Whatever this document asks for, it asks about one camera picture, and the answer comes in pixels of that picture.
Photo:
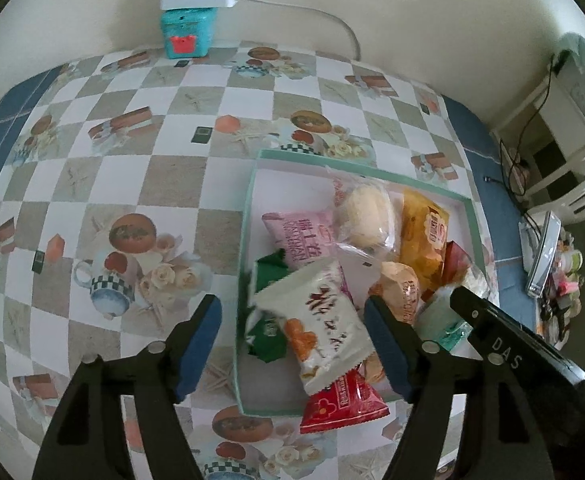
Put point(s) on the white wooden chair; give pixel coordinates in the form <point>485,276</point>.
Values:
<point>547,110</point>

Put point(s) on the smartphone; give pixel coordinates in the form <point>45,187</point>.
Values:
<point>544,255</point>

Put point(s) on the white phone stand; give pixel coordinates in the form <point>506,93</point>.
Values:
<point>526,245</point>

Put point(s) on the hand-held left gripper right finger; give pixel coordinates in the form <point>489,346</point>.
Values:
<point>390,350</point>

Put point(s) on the shallow teal cardboard tray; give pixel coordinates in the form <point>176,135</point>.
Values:
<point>272,195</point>

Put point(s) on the yellow cake packet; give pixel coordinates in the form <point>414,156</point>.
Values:
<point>422,230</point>

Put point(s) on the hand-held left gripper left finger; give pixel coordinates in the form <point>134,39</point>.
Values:
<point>200,345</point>

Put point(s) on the bright red snack packet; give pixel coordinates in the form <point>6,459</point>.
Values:
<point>342,400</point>

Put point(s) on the white shelf with cutouts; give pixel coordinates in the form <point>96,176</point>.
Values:
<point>579,200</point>

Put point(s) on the clear packet with round bun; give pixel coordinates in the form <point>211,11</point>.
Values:
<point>365,210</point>

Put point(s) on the checked printed tablecloth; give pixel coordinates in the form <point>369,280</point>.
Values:
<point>122,170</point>

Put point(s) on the white packet with red print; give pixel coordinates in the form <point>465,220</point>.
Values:
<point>317,320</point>

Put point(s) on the clear packet with pale cracker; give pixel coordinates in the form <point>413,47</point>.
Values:
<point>440,317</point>

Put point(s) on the dark red snack packet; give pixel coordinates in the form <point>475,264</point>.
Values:
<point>455,265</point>

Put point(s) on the orange pink snack packet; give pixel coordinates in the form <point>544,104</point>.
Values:
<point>397,290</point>

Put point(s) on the pile of small desk clutter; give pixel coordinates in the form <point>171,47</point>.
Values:
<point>564,290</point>

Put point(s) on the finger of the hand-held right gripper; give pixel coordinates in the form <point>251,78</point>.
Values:
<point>502,345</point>

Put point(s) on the teal tin box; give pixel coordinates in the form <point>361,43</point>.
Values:
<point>187,30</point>

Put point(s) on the green white snack packet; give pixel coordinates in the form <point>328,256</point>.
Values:
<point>267,340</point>

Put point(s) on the pale teal printed cloth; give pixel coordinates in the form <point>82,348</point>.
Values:
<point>579,85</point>

